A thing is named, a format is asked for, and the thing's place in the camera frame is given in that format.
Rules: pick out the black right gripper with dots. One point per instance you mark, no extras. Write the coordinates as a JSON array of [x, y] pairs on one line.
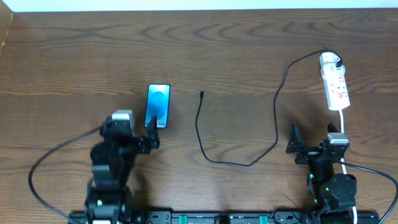
[[311, 153]]

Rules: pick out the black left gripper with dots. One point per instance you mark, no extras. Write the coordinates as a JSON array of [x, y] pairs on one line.
[[145, 145]]

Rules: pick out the blue screen smartphone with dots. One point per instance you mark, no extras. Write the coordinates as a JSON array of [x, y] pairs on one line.
[[158, 100]]

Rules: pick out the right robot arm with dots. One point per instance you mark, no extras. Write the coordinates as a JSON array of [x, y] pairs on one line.
[[332, 192]]

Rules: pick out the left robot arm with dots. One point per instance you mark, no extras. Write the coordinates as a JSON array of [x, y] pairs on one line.
[[108, 196]]

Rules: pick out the white charger plug adapter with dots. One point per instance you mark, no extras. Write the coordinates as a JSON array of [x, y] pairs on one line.
[[331, 65]]

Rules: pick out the white power strip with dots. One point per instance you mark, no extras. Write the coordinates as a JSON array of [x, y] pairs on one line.
[[336, 93]]

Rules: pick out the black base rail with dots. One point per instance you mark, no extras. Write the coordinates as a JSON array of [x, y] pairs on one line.
[[283, 216]]

